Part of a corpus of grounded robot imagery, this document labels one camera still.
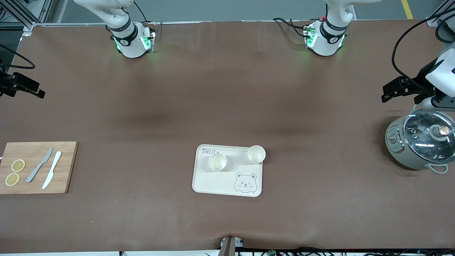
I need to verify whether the metal camera bracket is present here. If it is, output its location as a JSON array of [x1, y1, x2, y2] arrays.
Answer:
[[220, 236, 244, 256]]

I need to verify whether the cream bear print tray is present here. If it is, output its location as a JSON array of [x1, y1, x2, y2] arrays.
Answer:
[[192, 144, 264, 198]]

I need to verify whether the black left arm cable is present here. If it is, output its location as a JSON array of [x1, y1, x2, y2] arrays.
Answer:
[[391, 8, 455, 87]]

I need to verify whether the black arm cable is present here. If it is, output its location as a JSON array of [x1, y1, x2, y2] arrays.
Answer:
[[0, 43, 36, 70], [391, 8, 455, 87]]

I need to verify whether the white plastic knife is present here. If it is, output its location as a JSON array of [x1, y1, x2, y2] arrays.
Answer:
[[42, 151, 62, 190]]

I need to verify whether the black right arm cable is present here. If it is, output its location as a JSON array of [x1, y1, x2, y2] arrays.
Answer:
[[0, 43, 36, 70]]

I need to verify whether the glass pot lid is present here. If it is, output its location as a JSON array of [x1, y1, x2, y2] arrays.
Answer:
[[403, 110, 455, 165]]

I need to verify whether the bamboo cutting board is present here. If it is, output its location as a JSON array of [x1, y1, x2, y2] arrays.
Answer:
[[0, 142, 79, 194]]

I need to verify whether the black base power cable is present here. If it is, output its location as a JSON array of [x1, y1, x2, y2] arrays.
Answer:
[[272, 17, 310, 38]]

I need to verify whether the grey plastic knife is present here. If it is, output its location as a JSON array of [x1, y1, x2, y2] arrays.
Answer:
[[26, 148, 53, 183]]

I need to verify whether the white IKEA cup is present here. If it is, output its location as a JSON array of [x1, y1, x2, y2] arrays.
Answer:
[[208, 153, 228, 171], [247, 145, 266, 164]]

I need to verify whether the grey-green cooking pot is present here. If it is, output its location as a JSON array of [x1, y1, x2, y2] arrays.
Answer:
[[385, 103, 455, 174]]

